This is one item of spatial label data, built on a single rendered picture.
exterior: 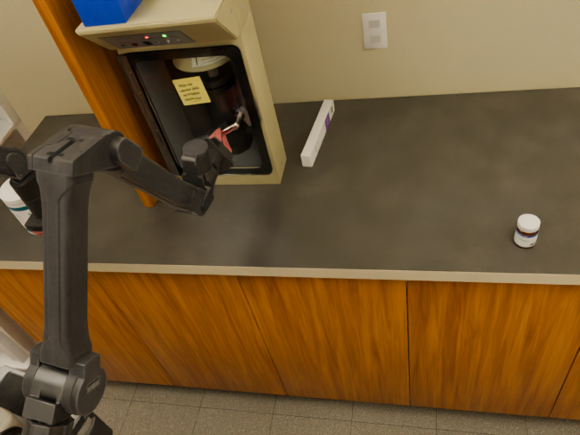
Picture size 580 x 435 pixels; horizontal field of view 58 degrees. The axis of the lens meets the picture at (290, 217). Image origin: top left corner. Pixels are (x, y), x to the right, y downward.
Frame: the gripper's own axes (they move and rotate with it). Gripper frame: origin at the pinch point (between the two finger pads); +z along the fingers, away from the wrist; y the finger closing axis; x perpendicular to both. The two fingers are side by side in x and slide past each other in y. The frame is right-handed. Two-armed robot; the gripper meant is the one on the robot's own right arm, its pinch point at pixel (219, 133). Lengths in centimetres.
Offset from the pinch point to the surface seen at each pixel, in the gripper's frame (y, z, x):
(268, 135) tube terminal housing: -10.2, 6.1, -6.8
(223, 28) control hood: 21.6, -3.3, -22.0
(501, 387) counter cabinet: -111, -23, -27
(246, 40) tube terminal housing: 13.7, 7.5, -18.9
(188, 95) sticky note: 11.3, 4.1, 1.7
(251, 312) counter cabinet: -45, -21, 22
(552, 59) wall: -54, 46, -73
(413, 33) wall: -25, 47, -43
